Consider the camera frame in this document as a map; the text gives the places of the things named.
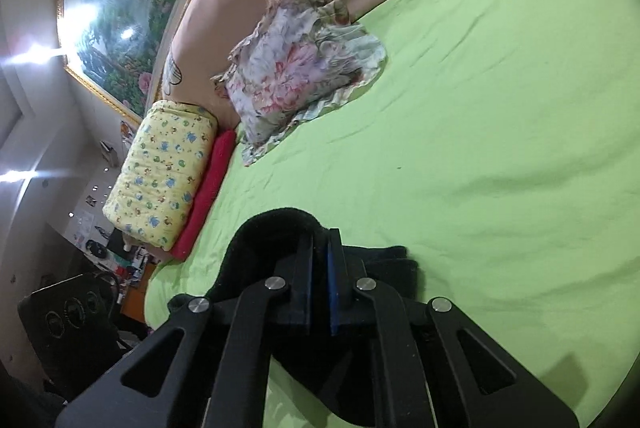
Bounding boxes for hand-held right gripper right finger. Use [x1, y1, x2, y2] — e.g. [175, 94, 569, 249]
[325, 228, 581, 428]

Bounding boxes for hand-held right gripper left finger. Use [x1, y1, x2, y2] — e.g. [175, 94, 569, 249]
[55, 233, 316, 428]

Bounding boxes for black pants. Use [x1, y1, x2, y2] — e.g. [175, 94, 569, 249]
[167, 207, 423, 428]

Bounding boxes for red folded blanket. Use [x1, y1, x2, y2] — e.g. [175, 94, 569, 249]
[170, 129, 237, 259]

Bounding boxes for yellow patterned pillow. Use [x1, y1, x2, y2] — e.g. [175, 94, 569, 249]
[102, 100, 218, 251]

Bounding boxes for green bedsheet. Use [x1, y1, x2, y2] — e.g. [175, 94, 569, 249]
[145, 0, 640, 428]

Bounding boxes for floral ruffled pillow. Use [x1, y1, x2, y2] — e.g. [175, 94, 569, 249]
[211, 0, 388, 167]

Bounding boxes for black speaker box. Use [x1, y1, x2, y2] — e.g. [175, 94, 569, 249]
[17, 273, 136, 399]

